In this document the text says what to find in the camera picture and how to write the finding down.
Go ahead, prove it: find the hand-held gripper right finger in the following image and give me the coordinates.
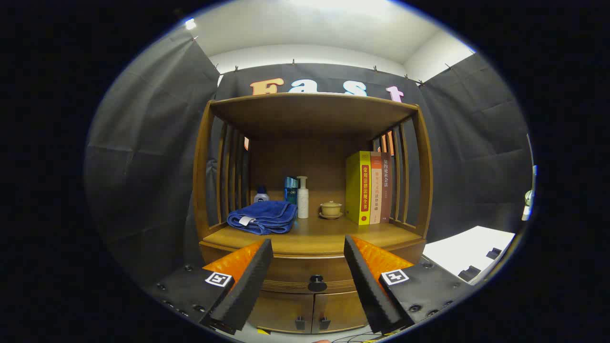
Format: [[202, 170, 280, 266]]
[[343, 233, 478, 335]]

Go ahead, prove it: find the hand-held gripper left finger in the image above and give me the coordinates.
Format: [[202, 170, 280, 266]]
[[145, 238, 275, 335]]

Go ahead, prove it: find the wooden drawer with black knob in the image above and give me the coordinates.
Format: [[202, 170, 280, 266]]
[[203, 245, 426, 293]]

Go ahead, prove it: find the wooden cabinet door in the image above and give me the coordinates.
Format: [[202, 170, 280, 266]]
[[312, 291, 370, 333], [248, 291, 315, 334]]

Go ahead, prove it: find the wooden countertop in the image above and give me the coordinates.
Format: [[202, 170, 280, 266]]
[[199, 217, 426, 258]]

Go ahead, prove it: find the wooden cabinet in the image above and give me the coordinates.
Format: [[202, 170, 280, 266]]
[[192, 92, 434, 335]]

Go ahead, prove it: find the folded blue towel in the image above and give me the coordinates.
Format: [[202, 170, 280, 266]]
[[227, 200, 298, 235]]

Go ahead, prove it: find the orange and cream book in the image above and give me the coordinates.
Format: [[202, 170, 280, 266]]
[[370, 152, 383, 224]]

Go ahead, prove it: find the thick yellow book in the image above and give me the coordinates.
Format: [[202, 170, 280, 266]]
[[345, 151, 372, 226]]

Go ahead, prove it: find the brown book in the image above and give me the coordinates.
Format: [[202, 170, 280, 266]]
[[380, 152, 393, 223]]

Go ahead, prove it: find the white pump bottle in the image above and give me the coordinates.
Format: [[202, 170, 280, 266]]
[[296, 176, 309, 219]]

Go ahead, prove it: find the tall blue bottle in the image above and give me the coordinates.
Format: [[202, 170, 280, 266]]
[[284, 176, 299, 205]]

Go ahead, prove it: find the black cable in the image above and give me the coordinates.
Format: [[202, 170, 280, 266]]
[[331, 333, 382, 343]]

